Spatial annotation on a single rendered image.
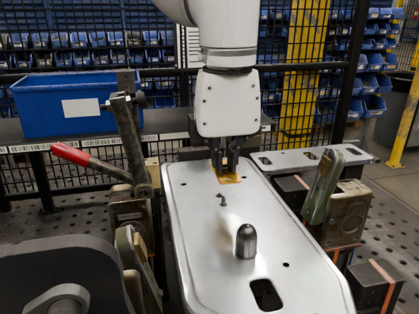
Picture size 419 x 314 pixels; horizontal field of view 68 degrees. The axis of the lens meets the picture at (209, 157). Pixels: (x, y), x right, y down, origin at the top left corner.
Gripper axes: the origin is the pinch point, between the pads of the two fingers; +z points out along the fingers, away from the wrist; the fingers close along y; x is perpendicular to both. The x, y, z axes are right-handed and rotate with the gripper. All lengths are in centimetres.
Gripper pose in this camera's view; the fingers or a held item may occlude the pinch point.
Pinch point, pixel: (224, 159)
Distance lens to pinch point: 53.3
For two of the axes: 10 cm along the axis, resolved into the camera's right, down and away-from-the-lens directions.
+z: 0.0, 9.0, 4.3
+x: -2.3, -4.2, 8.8
